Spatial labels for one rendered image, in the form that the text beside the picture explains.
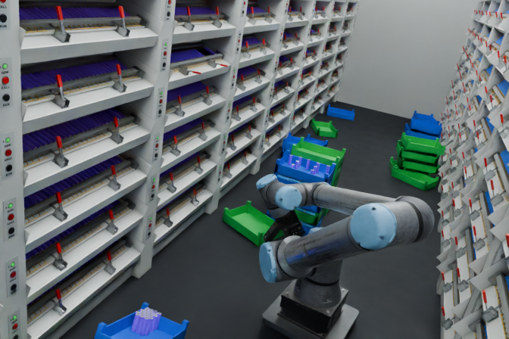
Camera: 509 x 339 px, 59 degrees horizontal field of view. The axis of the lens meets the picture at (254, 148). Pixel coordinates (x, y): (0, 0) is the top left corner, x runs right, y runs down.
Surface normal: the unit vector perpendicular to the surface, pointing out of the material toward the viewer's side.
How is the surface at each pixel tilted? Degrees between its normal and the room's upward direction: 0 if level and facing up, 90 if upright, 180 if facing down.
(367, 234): 86
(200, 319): 0
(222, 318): 0
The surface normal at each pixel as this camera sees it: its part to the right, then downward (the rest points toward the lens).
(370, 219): -0.86, -0.02
